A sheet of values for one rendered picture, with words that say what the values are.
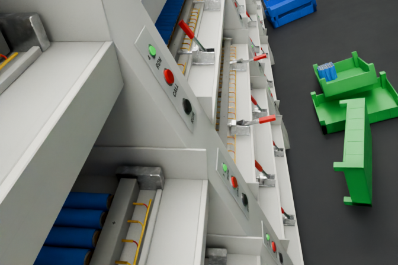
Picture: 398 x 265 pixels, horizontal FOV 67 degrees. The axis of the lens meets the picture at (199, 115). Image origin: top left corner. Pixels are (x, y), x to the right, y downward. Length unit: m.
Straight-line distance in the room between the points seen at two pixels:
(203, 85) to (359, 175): 0.63
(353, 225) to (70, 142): 0.99
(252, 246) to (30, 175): 0.37
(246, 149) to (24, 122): 0.50
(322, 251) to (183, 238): 0.79
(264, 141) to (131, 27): 0.67
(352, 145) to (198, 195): 0.74
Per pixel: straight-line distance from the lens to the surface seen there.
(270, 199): 0.79
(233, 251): 0.50
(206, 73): 0.54
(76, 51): 0.26
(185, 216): 0.34
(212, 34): 0.68
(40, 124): 0.19
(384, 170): 1.22
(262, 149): 0.89
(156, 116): 0.31
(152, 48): 0.32
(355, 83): 1.38
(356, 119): 1.11
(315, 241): 1.10
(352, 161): 0.99
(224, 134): 0.64
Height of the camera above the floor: 0.97
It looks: 33 degrees down
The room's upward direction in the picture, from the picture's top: 31 degrees counter-clockwise
